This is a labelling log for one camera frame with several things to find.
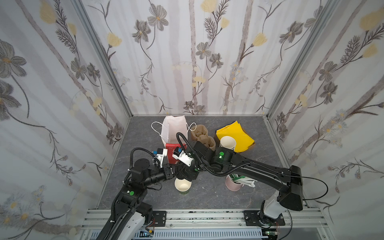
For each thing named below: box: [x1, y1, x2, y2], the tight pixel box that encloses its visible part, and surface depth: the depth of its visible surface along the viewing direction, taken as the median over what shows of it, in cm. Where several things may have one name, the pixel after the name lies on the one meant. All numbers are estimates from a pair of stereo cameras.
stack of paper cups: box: [219, 136, 237, 151], surface depth 86 cm
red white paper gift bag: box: [161, 115, 188, 165], surface depth 87 cm
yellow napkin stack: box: [216, 120, 255, 153], surface depth 106 cm
